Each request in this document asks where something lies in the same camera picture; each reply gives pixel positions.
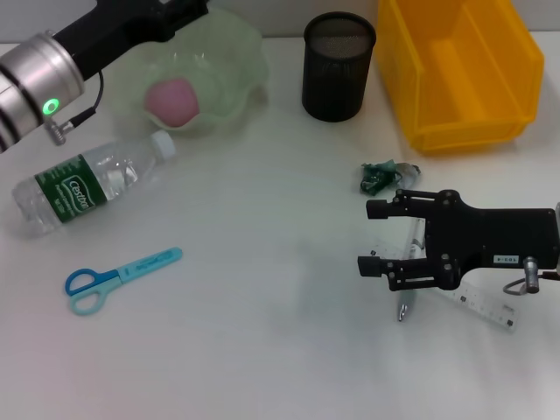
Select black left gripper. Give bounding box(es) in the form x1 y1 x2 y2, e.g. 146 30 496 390
50 0 209 82

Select transparent plastic ruler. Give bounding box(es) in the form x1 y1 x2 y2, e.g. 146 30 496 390
369 247 522 334

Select green glass fruit plate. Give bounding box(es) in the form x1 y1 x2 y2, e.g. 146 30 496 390
78 6 270 139

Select pink peach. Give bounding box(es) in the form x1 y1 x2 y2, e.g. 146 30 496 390
144 77 200 129

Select blue teal scissors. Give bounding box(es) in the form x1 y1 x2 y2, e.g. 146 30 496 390
65 247 184 316

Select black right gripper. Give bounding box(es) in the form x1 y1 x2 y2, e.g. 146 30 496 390
357 190 560 292

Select yellow plastic bin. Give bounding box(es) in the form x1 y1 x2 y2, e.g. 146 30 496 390
376 0 547 154

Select clear green-label water bottle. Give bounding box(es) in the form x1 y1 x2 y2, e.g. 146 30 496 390
11 129 179 237

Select silver pen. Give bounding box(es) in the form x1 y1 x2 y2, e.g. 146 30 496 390
396 218 428 324

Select black mesh pen holder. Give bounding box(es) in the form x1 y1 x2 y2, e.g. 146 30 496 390
301 11 377 123

